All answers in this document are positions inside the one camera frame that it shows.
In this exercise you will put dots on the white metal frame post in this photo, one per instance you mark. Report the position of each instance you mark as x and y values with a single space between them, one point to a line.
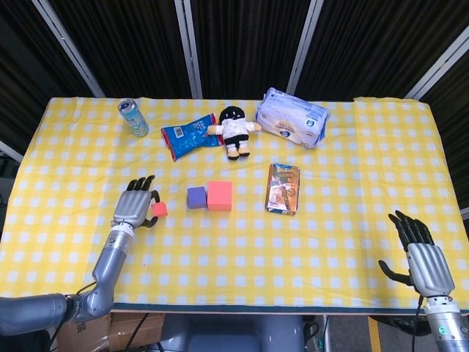
9 150
190 47
438 66
69 51
304 47

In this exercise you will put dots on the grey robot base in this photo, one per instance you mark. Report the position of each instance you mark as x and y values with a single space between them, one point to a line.
234 333

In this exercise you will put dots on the yellow white checked tablecloth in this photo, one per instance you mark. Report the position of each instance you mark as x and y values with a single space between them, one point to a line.
256 256

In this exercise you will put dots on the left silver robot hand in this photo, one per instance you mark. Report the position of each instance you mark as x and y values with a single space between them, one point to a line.
132 207

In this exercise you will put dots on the blue snack bag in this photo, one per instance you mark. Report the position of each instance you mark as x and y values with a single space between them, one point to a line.
187 137

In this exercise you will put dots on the light blue drink can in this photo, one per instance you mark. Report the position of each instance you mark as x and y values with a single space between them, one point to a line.
133 119

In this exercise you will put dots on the pale blue tissue pack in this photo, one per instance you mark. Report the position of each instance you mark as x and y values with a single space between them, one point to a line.
289 117

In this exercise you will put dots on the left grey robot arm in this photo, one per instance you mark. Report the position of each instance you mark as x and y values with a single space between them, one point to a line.
110 256

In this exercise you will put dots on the plush doll white shirt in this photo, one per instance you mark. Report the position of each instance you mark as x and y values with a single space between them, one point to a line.
234 128

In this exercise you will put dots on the large red foam cube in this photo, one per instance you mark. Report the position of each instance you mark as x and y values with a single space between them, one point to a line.
220 198

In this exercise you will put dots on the brown cardboard box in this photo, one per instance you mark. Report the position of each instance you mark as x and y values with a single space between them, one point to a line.
121 330

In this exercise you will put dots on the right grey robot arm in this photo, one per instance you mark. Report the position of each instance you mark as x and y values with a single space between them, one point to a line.
448 328

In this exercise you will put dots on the orange biscuit box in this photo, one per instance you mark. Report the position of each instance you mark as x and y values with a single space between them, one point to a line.
284 190

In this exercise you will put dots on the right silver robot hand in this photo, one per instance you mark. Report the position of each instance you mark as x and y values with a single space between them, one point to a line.
428 265

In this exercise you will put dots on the small red foam cube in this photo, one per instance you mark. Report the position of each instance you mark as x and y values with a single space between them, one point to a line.
160 209

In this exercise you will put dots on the purple cube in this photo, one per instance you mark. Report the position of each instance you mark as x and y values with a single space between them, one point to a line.
196 198

